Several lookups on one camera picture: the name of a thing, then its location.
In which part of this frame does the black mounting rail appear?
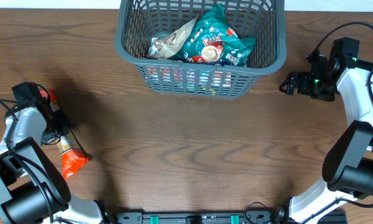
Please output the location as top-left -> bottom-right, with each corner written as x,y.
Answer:
114,207 -> 348,224

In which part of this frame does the Kleenex tissue multipack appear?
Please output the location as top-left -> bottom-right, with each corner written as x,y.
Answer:
142,67 -> 233,95

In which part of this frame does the beige brown snack pouch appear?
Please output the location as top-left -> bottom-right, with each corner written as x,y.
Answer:
147,17 -> 198,59

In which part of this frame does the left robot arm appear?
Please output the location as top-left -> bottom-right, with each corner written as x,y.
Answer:
0,82 -> 116,223

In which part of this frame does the grey plastic basket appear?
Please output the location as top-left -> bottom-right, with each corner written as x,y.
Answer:
114,0 -> 287,98

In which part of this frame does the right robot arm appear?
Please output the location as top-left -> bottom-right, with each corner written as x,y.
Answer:
275,37 -> 373,223

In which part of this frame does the green Nescafe 3-in-1 bag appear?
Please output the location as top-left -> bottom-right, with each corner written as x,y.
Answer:
170,4 -> 257,67

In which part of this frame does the orange spaghetti packet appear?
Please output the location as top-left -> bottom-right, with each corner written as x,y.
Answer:
40,90 -> 89,179

